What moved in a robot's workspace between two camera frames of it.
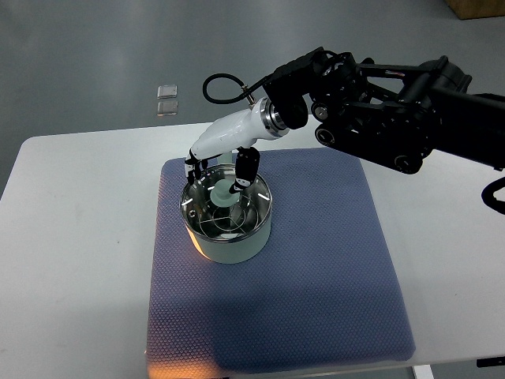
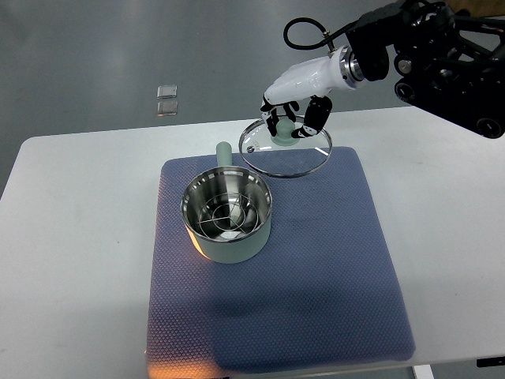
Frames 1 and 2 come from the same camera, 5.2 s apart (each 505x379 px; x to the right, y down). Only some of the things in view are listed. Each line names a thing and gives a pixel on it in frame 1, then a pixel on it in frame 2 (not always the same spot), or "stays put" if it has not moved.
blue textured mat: (326, 290) stays put
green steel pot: (230, 227) stays put
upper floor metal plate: (167, 91) stays put
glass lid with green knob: (211, 212) -> (283, 155)
